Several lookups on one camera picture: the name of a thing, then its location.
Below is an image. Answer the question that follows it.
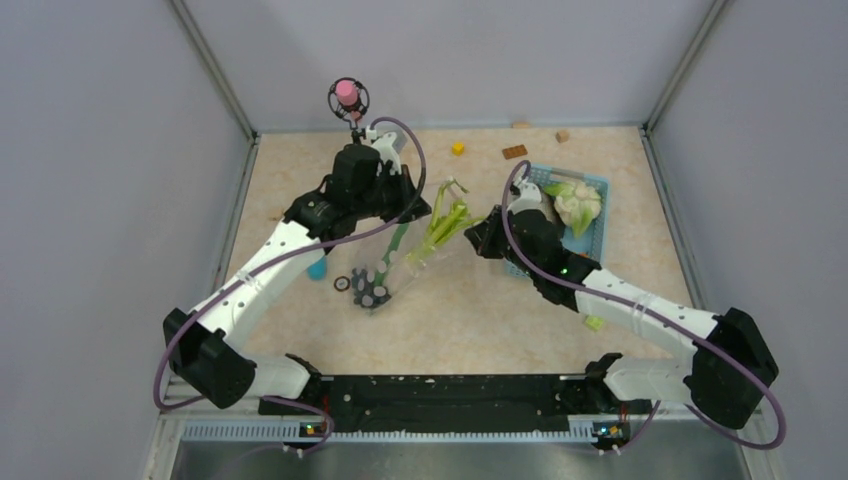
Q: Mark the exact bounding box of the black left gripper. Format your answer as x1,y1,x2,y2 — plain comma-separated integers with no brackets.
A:
354,163,432,223

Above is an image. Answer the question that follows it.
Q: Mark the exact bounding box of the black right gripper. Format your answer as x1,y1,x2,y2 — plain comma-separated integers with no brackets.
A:
466,204,541,278

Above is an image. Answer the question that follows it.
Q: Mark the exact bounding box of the light blue plastic basket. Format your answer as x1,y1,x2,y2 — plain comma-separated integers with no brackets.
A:
494,160,609,284

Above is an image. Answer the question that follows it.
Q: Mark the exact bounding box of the green chili pepper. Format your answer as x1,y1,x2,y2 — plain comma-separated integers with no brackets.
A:
377,224,409,274

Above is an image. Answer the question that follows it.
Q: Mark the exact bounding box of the clear zip top bag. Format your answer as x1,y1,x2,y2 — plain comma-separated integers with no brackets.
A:
349,177,482,312

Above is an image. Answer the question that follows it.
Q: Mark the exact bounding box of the black grape bunch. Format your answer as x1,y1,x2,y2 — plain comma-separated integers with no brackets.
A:
350,268,392,310

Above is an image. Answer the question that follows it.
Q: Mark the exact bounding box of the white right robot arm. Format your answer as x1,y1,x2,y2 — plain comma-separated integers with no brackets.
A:
464,183,779,430

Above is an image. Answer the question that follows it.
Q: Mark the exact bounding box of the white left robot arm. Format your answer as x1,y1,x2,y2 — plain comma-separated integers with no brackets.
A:
157,127,431,414

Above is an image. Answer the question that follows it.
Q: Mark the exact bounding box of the white cauliflower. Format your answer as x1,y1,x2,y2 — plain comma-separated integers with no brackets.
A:
543,180,603,238

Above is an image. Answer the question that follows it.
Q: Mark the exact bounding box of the light green lego brick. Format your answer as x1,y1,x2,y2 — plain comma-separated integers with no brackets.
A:
584,315,605,332

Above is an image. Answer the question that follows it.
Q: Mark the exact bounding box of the teal silicone tool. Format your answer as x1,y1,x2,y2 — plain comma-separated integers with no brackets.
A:
306,256,328,281

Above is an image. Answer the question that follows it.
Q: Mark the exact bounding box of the pink microphone on tripod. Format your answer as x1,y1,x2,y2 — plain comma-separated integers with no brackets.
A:
327,77,370,144

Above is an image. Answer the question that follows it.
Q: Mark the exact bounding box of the brown brick block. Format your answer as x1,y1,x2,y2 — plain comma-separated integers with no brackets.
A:
502,144,528,160

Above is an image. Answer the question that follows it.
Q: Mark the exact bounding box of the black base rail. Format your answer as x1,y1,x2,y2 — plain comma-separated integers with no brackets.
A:
299,374,652,434

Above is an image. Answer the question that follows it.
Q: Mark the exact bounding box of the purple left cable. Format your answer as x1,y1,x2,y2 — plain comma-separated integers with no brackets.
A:
152,117,428,458

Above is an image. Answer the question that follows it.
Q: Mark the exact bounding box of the purple cable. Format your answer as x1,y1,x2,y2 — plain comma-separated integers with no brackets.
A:
152,117,428,458
500,159,788,453

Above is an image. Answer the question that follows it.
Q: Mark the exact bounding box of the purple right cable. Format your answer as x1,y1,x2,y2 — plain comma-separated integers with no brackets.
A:
500,159,788,453

